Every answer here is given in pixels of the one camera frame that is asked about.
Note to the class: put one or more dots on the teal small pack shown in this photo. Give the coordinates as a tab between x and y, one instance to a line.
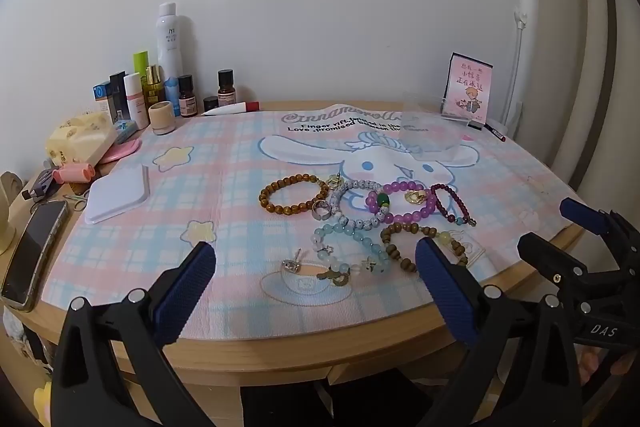
125	129

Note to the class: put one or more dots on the black clip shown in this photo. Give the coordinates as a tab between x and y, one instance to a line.
42	182

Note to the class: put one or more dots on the yellow oil bottle gold cap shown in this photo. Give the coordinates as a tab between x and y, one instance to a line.
155	89

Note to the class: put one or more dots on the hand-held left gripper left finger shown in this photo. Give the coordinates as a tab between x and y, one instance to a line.
187	287

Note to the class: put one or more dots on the yellow flower plush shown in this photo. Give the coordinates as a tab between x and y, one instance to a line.
42	396

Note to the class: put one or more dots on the blue bottle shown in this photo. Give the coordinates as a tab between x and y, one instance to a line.
172	97

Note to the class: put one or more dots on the small dark jar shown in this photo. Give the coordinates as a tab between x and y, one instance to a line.
210	104

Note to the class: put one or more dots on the cream mug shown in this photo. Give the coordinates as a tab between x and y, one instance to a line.
7	217

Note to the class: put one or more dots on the blue white box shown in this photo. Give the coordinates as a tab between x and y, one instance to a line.
101	94

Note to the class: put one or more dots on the beige round cup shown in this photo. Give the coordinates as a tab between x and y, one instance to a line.
161	119

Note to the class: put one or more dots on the yellow tissue pack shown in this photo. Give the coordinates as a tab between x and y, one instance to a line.
80	139

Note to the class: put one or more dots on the person's right hand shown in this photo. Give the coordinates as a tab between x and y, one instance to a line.
595	361

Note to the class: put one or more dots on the pink blue plaid cartoon mat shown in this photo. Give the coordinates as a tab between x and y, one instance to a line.
225	167

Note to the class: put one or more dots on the white bottle pink label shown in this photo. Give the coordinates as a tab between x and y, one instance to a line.
135	102

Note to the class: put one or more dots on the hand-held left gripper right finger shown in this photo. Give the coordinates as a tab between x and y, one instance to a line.
445	287

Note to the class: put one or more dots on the pink cartoon desk calendar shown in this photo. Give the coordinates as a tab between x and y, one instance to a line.
467	87

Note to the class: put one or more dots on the small brown glass bottle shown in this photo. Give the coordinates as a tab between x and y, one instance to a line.
187	102

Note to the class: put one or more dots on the small scissors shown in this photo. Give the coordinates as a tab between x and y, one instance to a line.
80	202

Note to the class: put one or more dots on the large brown glass bottle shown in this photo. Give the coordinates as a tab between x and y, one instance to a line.
226	94

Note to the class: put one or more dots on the tall white spray bottle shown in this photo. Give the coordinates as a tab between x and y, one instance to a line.
170	42

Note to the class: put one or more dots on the red pen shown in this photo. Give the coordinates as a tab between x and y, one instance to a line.
495	132

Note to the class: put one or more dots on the black box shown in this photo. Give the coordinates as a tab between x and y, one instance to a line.
117	94

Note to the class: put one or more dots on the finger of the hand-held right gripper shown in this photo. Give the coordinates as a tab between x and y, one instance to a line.
580	213
550	259

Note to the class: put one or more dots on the white tube red cap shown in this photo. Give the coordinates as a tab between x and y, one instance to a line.
230	108

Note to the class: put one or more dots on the smartphone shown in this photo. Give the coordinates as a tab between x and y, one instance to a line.
32	252

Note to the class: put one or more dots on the white tray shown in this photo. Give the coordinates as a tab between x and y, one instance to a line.
115	197

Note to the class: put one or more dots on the pink hand mirror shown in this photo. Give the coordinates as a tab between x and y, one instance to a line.
122	152

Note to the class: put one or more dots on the green tube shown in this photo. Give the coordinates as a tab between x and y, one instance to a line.
141	62

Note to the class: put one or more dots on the pink hair roller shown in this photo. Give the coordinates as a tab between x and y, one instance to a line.
75	172

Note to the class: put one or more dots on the clear plastic box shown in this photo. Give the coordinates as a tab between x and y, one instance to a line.
417	117

